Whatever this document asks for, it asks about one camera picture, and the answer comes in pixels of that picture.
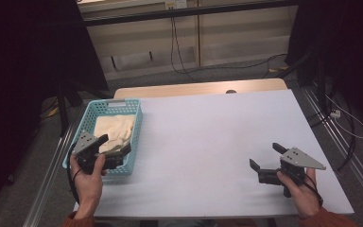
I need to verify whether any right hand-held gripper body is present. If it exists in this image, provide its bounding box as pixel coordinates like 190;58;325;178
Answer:
257;147;327;199

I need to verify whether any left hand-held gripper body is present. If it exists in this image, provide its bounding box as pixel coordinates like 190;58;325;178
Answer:
71;131;125;175

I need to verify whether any cream garment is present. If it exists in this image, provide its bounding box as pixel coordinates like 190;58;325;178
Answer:
93;113;137;155

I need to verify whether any light blue plastic basket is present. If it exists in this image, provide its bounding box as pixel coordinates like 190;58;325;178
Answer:
61;98;144;177

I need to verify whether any person's right hand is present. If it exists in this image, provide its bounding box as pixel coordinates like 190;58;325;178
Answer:
276;167;321;220

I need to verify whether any person's left hand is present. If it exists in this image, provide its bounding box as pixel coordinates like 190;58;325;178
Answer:
69;152;108;219

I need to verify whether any white table sheet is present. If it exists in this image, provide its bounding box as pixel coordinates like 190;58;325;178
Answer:
74;89;355;220

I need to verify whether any black metal stand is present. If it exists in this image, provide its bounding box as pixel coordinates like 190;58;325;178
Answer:
55;77;112;137

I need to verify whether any wooden table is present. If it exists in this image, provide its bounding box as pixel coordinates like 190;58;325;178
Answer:
113;78;288;99

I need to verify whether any black curtain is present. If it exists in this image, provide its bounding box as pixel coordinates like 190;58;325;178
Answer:
0;0;110;221
284;0;363;135

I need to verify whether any black horizontal bar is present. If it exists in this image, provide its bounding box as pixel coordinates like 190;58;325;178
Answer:
81;0;301;27

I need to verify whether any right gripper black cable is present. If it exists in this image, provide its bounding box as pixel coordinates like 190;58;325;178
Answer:
298;173;324;208

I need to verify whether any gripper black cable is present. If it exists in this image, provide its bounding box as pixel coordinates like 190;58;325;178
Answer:
66;142;83;206
298;173;324;208

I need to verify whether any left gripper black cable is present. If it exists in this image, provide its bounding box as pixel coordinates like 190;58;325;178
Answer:
66;142;83;206

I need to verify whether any aluminium rail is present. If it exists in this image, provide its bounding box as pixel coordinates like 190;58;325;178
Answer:
302;85;363;216
21;126;77;227

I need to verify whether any black floor cable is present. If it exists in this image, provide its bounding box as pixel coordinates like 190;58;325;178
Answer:
306;79;357;173

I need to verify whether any white cable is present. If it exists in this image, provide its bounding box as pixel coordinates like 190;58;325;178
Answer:
325;94;363;140

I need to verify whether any black hanging cable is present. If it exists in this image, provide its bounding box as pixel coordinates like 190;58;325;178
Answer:
169;16;288;83

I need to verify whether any white wall outlet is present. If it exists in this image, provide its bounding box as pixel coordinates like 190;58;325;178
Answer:
164;0;188;9

